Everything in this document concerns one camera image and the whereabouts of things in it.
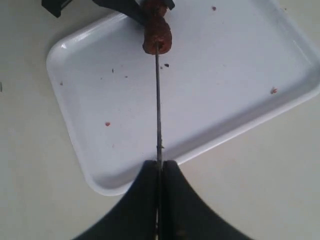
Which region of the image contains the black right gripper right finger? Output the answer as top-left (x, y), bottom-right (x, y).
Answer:
top-left (159, 160), bottom-right (250, 240)

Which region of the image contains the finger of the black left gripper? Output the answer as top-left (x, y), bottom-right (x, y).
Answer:
top-left (93, 0), bottom-right (165, 26)
top-left (41, 0), bottom-right (72, 18)

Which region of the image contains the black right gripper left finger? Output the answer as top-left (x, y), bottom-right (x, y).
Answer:
top-left (76, 160), bottom-right (158, 240)

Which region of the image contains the red-brown meat ball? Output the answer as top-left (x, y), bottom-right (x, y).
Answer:
top-left (142, 15), bottom-right (172, 55)
top-left (141, 0), bottom-right (168, 19)

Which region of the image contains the thin metal skewer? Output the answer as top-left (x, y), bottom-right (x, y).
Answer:
top-left (155, 42), bottom-right (163, 240)

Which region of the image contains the white rectangular plastic tray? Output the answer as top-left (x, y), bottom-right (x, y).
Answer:
top-left (46, 0), bottom-right (320, 196)

